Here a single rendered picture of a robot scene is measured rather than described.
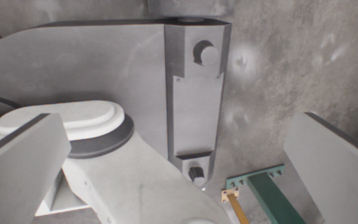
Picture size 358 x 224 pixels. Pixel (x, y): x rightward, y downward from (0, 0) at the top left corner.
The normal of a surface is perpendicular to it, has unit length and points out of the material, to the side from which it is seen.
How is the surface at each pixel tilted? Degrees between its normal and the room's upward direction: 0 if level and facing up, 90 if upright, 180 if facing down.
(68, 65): 0
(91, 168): 90
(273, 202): 90
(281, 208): 90
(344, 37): 0
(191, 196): 115
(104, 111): 90
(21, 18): 0
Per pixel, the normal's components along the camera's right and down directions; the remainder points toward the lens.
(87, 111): 0.00, -0.87
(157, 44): 0.22, 0.49
